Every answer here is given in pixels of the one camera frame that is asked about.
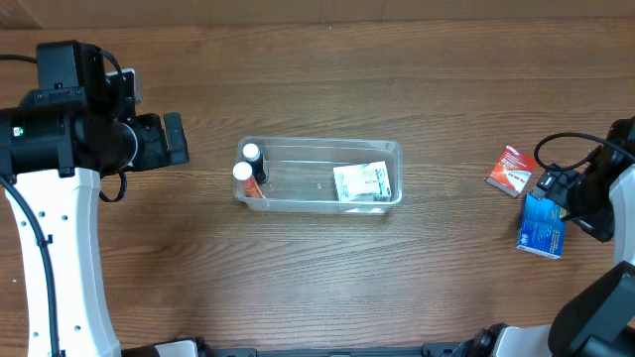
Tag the clear plastic container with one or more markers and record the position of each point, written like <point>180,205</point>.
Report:
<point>301,175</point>

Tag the dark bottle with white cap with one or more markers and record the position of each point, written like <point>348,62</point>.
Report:
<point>255,158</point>

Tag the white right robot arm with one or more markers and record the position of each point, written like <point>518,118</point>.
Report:
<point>595,322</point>

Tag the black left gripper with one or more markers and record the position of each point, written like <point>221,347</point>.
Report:
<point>174,139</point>

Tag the small red and white item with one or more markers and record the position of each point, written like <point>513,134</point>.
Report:
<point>512,171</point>

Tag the white and blue box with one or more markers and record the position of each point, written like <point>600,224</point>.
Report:
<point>363,182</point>

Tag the orange tube with white cap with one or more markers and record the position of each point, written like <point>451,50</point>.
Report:
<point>243,173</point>

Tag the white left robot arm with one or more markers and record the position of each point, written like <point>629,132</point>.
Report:
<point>76,128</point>

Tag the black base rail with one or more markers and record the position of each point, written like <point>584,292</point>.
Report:
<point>426,350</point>

